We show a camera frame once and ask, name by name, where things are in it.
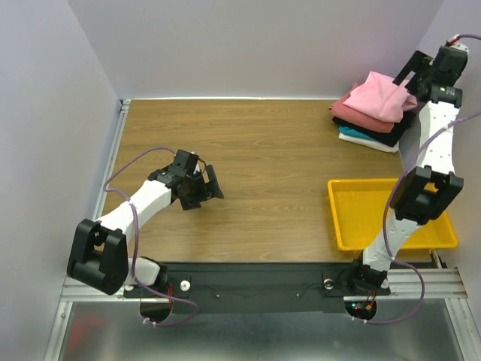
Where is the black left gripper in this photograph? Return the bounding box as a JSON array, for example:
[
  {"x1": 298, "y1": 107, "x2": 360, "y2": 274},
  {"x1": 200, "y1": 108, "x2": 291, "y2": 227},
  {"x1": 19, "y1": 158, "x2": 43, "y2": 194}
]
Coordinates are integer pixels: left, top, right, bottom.
[{"x1": 180, "y1": 165, "x2": 224, "y2": 211}]

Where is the aluminium left side rail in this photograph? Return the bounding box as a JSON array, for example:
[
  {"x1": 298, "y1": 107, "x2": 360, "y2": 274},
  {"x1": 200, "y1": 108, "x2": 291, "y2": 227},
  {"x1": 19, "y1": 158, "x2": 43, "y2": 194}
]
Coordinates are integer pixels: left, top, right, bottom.
[{"x1": 85, "y1": 99, "x2": 132, "y2": 220}]

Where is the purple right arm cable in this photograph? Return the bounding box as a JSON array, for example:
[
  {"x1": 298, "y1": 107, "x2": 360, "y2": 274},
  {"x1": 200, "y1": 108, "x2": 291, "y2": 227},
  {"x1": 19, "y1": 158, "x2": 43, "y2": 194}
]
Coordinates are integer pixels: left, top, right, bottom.
[{"x1": 351, "y1": 33, "x2": 481, "y2": 325}]

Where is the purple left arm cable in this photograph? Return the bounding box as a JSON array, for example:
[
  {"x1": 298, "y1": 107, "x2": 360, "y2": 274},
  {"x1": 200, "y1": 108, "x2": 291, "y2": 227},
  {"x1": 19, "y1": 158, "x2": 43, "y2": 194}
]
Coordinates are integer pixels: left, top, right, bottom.
[{"x1": 102, "y1": 146, "x2": 200, "y2": 327}]

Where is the folded teal t-shirt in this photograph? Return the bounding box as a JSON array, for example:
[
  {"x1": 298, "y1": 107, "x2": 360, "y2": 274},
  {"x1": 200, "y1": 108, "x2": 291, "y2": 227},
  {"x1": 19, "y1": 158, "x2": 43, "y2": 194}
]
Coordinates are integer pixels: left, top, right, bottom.
[{"x1": 339, "y1": 126, "x2": 375, "y2": 141}]

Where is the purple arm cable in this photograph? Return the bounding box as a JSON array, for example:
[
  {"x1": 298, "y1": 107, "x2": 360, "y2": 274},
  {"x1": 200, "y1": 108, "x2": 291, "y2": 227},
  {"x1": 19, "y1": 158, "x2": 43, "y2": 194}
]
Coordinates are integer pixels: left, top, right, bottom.
[
  {"x1": 102, "y1": 146, "x2": 200, "y2": 327},
  {"x1": 351, "y1": 33, "x2": 481, "y2": 325}
]

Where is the aluminium front frame rail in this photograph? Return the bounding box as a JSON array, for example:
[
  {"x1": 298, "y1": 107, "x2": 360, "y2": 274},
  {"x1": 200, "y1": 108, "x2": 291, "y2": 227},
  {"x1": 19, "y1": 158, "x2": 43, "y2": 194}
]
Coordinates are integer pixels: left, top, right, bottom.
[{"x1": 61, "y1": 268, "x2": 467, "y2": 302}]

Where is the yellow plastic tray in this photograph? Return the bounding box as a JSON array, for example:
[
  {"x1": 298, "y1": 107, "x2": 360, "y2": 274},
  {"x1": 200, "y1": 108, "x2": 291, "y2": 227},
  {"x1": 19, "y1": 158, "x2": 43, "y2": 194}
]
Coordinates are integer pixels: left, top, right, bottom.
[{"x1": 327, "y1": 178, "x2": 458, "y2": 251}]

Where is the light pink t-shirt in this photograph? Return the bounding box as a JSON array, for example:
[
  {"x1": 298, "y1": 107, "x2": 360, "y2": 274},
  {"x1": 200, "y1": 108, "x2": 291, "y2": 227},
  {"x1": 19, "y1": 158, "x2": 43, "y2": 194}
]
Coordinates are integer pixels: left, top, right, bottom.
[{"x1": 343, "y1": 71, "x2": 418, "y2": 123}]

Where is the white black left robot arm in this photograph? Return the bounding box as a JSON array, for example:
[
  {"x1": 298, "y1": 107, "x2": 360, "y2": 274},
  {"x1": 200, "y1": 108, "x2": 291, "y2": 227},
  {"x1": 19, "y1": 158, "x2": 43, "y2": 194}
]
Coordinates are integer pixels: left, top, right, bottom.
[{"x1": 67, "y1": 150, "x2": 224, "y2": 296}]

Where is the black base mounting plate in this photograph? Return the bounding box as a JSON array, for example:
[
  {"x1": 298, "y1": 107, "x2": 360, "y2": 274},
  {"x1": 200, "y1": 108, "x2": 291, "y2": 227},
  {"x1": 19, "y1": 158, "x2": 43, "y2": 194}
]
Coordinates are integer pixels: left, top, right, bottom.
[{"x1": 123, "y1": 261, "x2": 392, "y2": 315}]

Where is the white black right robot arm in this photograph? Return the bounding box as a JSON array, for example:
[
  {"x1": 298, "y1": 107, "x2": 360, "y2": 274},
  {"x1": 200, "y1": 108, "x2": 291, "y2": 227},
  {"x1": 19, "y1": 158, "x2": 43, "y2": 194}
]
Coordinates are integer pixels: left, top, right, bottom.
[{"x1": 346, "y1": 38, "x2": 468, "y2": 293}]

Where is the folded salmon red t-shirt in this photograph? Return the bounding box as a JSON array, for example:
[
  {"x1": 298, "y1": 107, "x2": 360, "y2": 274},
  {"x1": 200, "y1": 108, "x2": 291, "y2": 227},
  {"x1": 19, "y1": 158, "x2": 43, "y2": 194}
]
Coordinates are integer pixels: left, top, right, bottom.
[{"x1": 329, "y1": 83, "x2": 394, "y2": 134}]

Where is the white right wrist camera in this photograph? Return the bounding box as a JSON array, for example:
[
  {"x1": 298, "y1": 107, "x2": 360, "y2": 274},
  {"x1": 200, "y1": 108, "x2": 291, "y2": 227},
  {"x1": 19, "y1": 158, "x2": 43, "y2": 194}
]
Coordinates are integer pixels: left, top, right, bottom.
[{"x1": 445, "y1": 34, "x2": 469, "y2": 54}]

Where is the folded black t-shirt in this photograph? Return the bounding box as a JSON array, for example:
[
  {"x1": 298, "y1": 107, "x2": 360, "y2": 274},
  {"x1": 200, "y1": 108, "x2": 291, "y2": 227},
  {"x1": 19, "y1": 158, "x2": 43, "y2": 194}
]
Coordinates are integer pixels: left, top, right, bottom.
[{"x1": 332, "y1": 111, "x2": 416, "y2": 147}]

